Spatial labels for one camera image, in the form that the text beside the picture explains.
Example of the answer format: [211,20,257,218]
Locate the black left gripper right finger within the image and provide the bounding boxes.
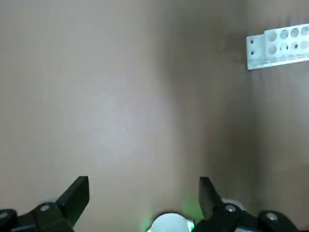
[193,176,300,232]

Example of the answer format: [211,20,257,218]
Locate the white test tube rack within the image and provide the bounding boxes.
[246,23,309,71]

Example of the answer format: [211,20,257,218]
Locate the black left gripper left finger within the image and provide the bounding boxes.
[0,175,90,232]

